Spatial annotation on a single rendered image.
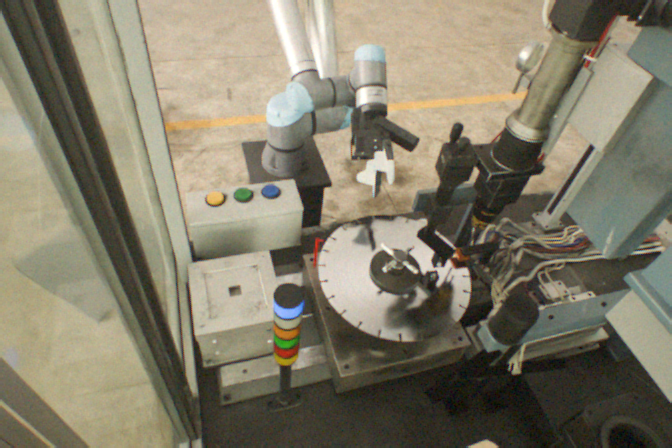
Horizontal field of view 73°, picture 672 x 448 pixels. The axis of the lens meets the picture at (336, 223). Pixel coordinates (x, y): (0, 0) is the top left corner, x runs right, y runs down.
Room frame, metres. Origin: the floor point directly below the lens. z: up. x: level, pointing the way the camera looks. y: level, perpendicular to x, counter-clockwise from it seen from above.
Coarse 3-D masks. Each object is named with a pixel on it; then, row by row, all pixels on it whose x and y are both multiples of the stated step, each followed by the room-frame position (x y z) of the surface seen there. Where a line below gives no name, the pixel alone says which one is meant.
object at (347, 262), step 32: (352, 224) 0.72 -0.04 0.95; (384, 224) 0.73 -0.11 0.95; (416, 224) 0.75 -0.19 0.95; (320, 256) 0.61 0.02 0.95; (352, 256) 0.62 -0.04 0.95; (416, 256) 0.65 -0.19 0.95; (352, 288) 0.54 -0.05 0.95; (416, 288) 0.56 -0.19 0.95; (448, 288) 0.58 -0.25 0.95; (352, 320) 0.46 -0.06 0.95; (384, 320) 0.48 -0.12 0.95; (416, 320) 0.49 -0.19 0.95; (448, 320) 0.50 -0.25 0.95
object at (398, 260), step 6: (384, 246) 0.62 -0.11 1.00; (390, 252) 0.61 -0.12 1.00; (396, 252) 0.61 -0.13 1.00; (402, 252) 0.61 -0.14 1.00; (408, 252) 0.62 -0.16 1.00; (396, 258) 0.59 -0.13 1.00; (402, 258) 0.59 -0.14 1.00; (390, 264) 0.58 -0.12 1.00; (396, 264) 0.59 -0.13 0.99; (402, 264) 0.59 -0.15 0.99; (408, 264) 0.58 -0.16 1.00; (384, 270) 0.56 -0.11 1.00; (414, 270) 0.57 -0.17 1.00
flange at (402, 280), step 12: (384, 252) 0.64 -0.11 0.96; (372, 264) 0.60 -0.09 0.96; (384, 264) 0.60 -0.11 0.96; (372, 276) 0.57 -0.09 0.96; (384, 276) 0.57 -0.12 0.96; (396, 276) 0.58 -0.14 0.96; (408, 276) 0.58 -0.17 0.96; (384, 288) 0.55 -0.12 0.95; (396, 288) 0.55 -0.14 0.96; (408, 288) 0.55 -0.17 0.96
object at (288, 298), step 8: (280, 288) 0.38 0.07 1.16; (288, 288) 0.38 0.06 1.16; (296, 288) 0.38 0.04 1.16; (280, 296) 0.36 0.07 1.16; (288, 296) 0.36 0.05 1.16; (296, 296) 0.37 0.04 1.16; (280, 304) 0.35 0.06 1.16; (288, 304) 0.35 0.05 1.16; (296, 304) 0.35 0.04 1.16; (280, 312) 0.35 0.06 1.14; (288, 312) 0.34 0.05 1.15; (296, 312) 0.35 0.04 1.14
